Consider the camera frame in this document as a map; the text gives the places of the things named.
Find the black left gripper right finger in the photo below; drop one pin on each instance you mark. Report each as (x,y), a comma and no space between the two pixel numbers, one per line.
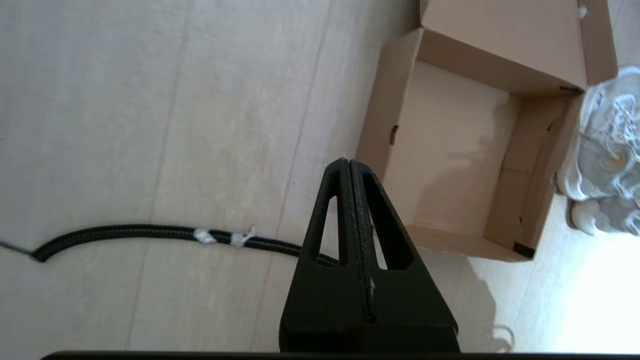
(415,310)

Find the brown cardboard shoe box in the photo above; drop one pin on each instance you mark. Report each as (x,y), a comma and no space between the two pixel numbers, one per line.
(450,150)

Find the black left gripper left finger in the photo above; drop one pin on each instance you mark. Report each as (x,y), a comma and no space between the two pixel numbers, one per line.
(320,310)

